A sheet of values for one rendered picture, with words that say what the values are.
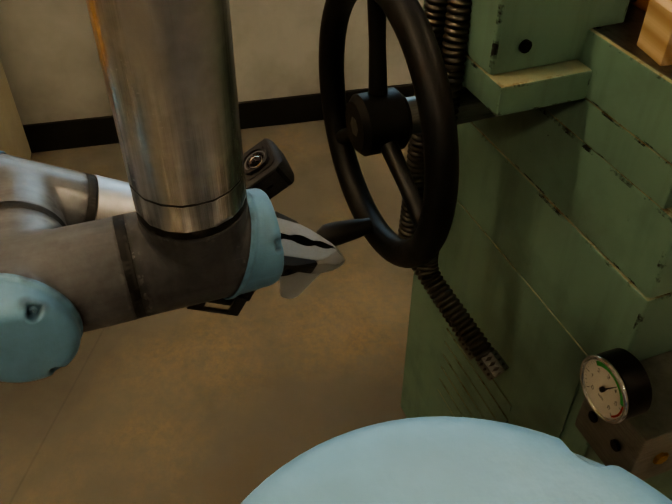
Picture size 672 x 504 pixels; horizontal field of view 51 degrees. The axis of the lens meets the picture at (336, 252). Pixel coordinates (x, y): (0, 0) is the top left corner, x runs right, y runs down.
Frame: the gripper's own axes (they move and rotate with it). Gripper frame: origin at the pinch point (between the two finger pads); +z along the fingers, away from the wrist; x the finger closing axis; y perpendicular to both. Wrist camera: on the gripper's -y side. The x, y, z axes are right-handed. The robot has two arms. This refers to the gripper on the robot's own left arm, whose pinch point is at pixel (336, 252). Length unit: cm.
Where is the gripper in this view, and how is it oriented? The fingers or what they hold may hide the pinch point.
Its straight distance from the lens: 71.0
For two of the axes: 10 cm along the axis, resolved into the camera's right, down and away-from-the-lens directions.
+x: 3.3, 6.4, -6.9
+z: 8.1, 1.8, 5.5
